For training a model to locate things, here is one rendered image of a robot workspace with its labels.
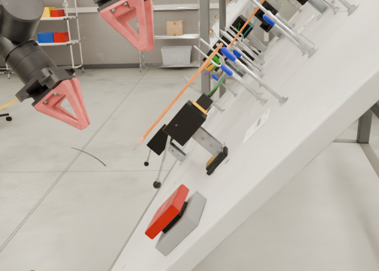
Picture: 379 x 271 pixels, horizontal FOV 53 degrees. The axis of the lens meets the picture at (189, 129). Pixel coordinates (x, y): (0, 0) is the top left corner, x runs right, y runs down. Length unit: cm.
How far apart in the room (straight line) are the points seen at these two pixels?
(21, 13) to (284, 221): 73
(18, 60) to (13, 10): 9
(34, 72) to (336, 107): 46
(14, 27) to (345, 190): 93
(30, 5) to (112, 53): 787
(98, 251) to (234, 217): 199
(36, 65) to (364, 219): 82
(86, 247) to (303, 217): 158
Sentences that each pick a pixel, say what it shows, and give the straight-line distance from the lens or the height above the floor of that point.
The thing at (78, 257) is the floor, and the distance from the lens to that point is 231.
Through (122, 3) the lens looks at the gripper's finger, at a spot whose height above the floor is 132.
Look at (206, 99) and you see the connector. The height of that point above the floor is 118.
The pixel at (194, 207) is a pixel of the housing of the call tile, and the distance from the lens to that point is 42.
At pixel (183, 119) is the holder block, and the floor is 115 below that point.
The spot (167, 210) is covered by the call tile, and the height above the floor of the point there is 112.
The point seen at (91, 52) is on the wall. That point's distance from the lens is 858.
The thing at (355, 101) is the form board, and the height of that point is 124.
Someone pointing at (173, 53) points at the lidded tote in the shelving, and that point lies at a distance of 773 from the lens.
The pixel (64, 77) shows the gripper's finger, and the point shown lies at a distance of 62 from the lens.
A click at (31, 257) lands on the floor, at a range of 240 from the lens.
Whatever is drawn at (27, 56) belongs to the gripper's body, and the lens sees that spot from 64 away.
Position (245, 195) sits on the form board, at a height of 116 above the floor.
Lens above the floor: 132
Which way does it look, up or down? 18 degrees down
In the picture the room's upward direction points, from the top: 2 degrees counter-clockwise
